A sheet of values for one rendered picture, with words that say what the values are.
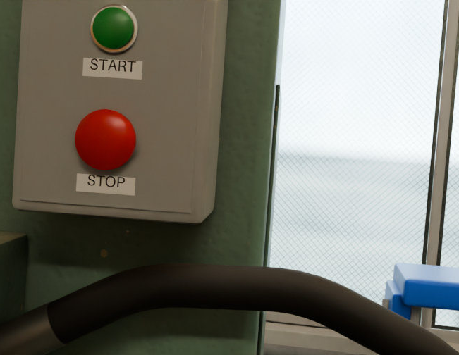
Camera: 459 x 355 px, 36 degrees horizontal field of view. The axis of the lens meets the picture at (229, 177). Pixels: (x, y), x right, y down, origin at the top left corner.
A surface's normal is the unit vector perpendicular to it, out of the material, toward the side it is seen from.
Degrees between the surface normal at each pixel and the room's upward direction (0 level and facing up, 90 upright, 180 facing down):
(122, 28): 90
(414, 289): 90
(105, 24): 89
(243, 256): 90
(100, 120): 81
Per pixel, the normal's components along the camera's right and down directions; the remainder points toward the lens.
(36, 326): -0.19, -0.29
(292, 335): -0.17, 0.05
